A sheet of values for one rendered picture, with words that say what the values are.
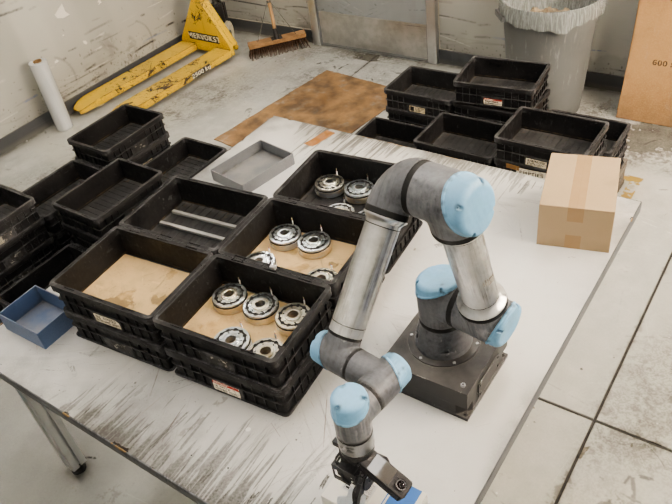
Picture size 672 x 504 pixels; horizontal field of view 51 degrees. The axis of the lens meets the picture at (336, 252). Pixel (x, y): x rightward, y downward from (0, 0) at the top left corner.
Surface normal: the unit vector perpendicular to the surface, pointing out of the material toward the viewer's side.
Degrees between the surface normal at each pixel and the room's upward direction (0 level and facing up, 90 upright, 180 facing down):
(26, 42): 90
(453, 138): 0
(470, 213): 81
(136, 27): 90
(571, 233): 90
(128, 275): 0
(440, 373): 2
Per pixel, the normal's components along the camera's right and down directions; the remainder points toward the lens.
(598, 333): -0.12, -0.77
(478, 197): 0.68, 0.25
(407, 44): -0.56, 0.58
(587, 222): -0.34, 0.63
